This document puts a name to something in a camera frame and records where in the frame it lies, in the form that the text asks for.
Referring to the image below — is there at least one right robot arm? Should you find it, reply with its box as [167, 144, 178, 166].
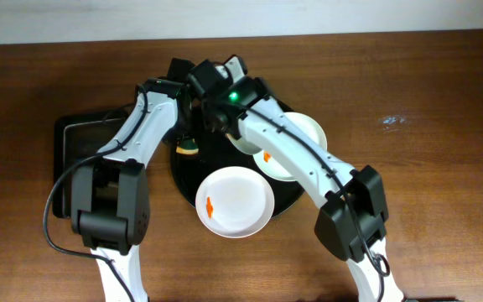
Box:
[190, 75, 405, 301]

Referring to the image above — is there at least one orange sauce stain front plate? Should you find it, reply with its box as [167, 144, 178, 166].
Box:
[205, 196, 214, 219]

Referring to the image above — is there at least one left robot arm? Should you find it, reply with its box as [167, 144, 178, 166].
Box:
[70, 79, 191, 301]

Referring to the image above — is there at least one round black tray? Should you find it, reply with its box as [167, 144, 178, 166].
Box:
[169, 107, 304, 216]

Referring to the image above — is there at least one white plate front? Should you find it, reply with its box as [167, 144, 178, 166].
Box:
[195, 166, 275, 239]

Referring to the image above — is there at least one black rectangular tray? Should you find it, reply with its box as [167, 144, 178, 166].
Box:
[52, 109, 130, 219]

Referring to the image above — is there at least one pale green plate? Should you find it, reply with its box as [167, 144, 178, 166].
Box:
[226, 133, 262, 155]

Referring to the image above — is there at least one orange sauce stain plate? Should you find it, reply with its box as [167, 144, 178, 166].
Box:
[205, 196, 214, 219]
[263, 152, 272, 163]

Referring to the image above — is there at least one green orange sponge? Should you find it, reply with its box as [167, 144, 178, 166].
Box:
[175, 138, 199, 155]

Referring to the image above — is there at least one white plate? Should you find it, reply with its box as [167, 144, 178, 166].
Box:
[253, 112, 327, 182]
[195, 166, 275, 239]

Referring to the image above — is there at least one orange sauce stain right plate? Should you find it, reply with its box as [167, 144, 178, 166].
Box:
[263, 152, 272, 163]

